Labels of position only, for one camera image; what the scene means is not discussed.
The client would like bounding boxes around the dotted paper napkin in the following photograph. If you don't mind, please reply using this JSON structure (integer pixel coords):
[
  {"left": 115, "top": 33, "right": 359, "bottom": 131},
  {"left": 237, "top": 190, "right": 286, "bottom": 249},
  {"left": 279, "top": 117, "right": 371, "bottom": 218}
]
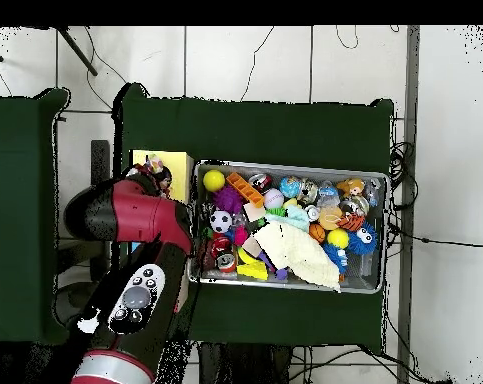
[{"left": 144, "top": 153, "right": 173, "bottom": 195}]

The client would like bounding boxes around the wooden three-hole sorting box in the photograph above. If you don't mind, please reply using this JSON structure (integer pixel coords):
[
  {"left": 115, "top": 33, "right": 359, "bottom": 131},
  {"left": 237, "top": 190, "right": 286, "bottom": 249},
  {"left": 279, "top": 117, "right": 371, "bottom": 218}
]
[{"left": 129, "top": 149, "right": 195, "bottom": 314}]

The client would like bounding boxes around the silver mesh bin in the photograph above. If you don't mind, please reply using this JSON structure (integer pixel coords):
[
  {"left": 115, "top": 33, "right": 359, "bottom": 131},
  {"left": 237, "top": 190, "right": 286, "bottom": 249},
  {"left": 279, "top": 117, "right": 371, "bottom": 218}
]
[{"left": 187, "top": 159, "right": 388, "bottom": 296}]

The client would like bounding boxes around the purple spiky ball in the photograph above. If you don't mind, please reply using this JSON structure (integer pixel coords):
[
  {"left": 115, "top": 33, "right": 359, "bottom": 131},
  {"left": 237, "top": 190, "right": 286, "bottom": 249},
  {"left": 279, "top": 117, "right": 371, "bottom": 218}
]
[{"left": 212, "top": 185, "right": 245, "bottom": 216}]

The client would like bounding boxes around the black and white soccer ball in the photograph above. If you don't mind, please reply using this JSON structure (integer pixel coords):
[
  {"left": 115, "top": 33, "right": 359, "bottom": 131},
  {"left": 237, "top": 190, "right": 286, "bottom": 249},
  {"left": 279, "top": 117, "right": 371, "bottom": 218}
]
[{"left": 209, "top": 209, "right": 233, "bottom": 234}]

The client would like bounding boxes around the orange plastic building block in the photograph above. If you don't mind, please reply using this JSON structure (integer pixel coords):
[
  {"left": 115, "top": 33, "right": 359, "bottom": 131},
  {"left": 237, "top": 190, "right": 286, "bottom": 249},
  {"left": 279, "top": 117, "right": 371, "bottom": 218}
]
[{"left": 225, "top": 171, "right": 267, "bottom": 209}]

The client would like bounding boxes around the white baseball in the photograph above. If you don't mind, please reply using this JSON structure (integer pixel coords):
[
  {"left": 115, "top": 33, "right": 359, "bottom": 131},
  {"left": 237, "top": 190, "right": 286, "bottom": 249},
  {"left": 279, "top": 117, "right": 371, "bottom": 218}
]
[{"left": 263, "top": 187, "right": 286, "bottom": 210}]

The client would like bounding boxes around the smooth yellow ball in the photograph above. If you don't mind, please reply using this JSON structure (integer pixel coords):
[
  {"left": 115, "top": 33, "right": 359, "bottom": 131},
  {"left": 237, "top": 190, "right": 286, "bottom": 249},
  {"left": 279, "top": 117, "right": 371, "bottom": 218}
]
[{"left": 202, "top": 169, "right": 227, "bottom": 193}]

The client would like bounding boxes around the brown toy football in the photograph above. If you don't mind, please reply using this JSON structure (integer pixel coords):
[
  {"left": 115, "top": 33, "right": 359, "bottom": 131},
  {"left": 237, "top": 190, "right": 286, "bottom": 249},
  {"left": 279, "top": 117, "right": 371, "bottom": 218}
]
[{"left": 198, "top": 239, "right": 219, "bottom": 273}]

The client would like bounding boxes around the mint green cloth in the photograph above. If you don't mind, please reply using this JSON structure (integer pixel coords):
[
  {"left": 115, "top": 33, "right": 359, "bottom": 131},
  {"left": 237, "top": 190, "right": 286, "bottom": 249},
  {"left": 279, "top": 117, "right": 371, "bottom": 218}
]
[{"left": 263, "top": 204, "right": 311, "bottom": 234}]

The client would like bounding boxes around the cream knitted cloth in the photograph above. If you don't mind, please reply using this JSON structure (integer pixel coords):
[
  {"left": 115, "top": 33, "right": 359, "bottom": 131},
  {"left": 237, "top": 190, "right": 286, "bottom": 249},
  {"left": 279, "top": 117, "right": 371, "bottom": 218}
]
[{"left": 252, "top": 220, "right": 343, "bottom": 294}]

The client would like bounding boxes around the dark green tablecloth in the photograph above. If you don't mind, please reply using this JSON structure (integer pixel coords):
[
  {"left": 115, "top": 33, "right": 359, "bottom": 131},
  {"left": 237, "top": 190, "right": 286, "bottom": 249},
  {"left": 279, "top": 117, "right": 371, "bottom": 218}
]
[
  {"left": 0, "top": 87, "right": 79, "bottom": 347},
  {"left": 110, "top": 82, "right": 395, "bottom": 348}
]

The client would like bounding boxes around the orange striped tiger plush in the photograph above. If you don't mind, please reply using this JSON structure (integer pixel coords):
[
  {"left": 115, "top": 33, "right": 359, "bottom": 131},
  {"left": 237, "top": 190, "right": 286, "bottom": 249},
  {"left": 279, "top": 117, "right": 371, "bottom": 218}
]
[{"left": 336, "top": 213, "right": 366, "bottom": 234}]

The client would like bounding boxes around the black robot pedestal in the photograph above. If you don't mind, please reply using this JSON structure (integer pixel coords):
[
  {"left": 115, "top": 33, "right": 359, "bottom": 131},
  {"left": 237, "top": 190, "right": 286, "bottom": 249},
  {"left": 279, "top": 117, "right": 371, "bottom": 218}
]
[{"left": 198, "top": 341, "right": 294, "bottom": 384}]

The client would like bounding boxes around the tangled black cable bundle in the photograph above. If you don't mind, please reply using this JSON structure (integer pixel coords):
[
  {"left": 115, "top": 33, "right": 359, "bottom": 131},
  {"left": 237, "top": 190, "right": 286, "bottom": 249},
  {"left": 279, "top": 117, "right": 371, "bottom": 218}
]
[{"left": 387, "top": 141, "right": 420, "bottom": 213}]

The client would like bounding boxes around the thin black floor cable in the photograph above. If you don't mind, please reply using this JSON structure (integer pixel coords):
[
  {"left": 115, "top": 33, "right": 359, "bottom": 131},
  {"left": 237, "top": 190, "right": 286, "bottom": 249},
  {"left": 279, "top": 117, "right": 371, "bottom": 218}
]
[{"left": 388, "top": 223, "right": 483, "bottom": 249}]

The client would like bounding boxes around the gray floor cable duct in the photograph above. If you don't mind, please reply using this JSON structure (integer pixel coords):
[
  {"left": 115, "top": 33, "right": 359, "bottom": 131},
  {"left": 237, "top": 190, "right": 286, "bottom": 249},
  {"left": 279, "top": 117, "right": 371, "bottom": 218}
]
[{"left": 397, "top": 25, "right": 421, "bottom": 384}]

